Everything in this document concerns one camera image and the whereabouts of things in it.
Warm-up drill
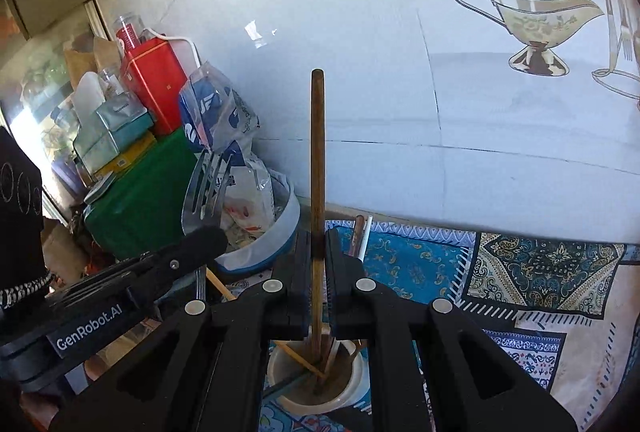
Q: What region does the yellow chopstick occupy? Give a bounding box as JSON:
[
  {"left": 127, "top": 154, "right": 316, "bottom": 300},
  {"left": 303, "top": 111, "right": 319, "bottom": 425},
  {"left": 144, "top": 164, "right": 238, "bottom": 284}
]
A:
[{"left": 206, "top": 267, "right": 329, "bottom": 381}]

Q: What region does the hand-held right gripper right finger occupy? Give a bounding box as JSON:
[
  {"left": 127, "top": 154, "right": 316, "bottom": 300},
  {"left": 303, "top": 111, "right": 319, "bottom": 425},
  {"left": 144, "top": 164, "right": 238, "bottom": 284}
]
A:
[{"left": 325, "top": 229, "right": 581, "bottom": 432}]

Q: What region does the red tin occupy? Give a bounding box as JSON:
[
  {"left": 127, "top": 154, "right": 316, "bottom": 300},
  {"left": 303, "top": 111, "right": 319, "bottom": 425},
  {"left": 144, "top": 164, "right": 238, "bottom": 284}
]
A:
[{"left": 120, "top": 38, "right": 191, "bottom": 138}]

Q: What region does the brown paper bag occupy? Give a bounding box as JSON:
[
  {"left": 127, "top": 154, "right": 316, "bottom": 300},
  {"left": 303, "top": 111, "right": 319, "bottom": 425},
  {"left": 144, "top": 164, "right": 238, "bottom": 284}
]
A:
[{"left": 64, "top": 36, "right": 127, "bottom": 89}]

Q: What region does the teal tissue box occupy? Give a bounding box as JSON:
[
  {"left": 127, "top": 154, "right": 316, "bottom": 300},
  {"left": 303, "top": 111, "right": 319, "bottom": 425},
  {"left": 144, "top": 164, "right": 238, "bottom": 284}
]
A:
[{"left": 72, "top": 72, "right": 154, "bottom": 173}]

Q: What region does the patterned tablecloth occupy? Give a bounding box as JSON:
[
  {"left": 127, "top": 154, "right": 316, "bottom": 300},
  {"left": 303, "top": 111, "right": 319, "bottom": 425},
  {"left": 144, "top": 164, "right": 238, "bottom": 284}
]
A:
[{"left": 215, "top": 217, "right": 632, "bottom": 432}]

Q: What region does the dark brown wooden chopstick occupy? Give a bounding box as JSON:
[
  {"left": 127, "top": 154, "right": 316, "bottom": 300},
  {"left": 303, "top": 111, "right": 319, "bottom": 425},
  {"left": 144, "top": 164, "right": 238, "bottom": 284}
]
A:
[{"left": 309, "top": 69, "right": 327, "bottom": 365}]

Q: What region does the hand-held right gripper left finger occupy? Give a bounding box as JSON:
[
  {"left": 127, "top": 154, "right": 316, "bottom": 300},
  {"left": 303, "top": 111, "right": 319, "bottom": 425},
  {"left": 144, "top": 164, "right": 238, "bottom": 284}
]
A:
[{"left": 50, "top": 230, "right": 313, "bottom": 432}]

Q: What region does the white basin with blue rim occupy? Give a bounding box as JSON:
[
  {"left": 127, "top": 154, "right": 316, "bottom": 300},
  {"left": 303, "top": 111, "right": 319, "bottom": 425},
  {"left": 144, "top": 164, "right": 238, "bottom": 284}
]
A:
[{"left": 212, "top": 172, "right": 301, "bottom": 276}]

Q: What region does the white printed packet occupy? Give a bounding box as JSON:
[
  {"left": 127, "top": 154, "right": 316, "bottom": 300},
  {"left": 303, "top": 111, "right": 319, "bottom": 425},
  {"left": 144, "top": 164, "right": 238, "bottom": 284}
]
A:
[{"left": 220, "top": 152, "right": 277, "bottom": 234}]

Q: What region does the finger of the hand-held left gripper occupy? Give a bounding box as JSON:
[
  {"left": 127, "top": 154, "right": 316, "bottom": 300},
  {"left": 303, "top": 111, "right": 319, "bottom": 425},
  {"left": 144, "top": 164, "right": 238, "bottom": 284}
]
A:
[{"left": 122, "top": 226, "right": 229, "bottom": 309}]

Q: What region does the green box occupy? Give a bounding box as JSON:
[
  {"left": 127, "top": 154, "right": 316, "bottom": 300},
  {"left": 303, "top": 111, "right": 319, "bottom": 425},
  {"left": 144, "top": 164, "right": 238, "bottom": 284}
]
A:
[{"left": 82, "top": 129, "right": 202, "bottom": 263}]

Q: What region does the metal fork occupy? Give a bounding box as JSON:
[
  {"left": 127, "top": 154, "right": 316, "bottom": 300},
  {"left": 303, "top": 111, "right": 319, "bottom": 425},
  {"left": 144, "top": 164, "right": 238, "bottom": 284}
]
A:
[{"left": 181, "top": 150, "right": 234, "bottom": 308}]

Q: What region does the glass window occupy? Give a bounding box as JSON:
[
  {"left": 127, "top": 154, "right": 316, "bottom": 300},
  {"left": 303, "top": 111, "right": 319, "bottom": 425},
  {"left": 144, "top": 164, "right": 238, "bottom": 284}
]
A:
[{"left": 0, "top": 0, "right": 112, "bottom": 224}]

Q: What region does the blue and white plastic bag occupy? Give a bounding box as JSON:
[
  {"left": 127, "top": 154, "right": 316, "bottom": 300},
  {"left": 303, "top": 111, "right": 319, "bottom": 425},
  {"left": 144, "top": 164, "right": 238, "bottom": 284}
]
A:
[{"left": 179, "top": 62, "right": 262, "bottom": 154}]

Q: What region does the white chopstick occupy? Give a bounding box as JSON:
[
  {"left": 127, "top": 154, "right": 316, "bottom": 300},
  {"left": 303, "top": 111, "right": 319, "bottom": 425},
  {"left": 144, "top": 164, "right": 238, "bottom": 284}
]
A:
[{"left": 361, "top": 215, "right": 374, "bottom": 259}]

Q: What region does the yellow box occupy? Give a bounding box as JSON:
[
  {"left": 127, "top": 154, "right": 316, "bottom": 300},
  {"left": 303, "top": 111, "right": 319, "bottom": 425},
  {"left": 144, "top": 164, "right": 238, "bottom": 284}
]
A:
[{"left": 95, "top": 134, "right": 159, "bottom": 179}]

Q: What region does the clear jar with red contents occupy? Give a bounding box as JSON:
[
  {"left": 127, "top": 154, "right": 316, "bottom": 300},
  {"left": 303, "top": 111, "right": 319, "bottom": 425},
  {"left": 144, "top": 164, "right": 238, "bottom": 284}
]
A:
[{"left": 114, "top": 13, "right": 147, "bottom": 54}]

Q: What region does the white cable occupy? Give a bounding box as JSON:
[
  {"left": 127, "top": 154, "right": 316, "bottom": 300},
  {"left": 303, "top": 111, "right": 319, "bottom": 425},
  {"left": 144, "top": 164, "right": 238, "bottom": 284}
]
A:
[{"left": 145, "top": 29, "right": 202, "bottom": 69}]

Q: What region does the white cup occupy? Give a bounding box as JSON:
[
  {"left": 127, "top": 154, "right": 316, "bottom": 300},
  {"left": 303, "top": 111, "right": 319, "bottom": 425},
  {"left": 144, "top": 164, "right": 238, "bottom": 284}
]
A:
[{"left": 266, "top": 337, "right": 371, "bottom": 414}]

